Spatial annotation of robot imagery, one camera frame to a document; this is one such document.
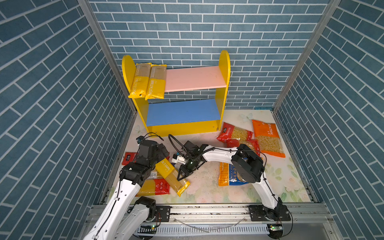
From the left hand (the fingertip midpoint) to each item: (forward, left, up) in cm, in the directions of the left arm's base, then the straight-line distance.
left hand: (161, 150), depth 77 cm
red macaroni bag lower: (+10, -55, -11) cm, 57 cm away
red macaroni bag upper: (+21, -42, -13) cm, 48 cm away
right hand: (-9, -8, -15) cm, 19 cm away
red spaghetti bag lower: (-13, +5, -17) cm, 22 cm away
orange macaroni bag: (+14, -67, -14) cm, 70 cm away
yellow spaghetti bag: (-7, -4, -13) cm, 15 cm away
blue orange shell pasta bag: (-10, -36, -13) cm, 40 cm away
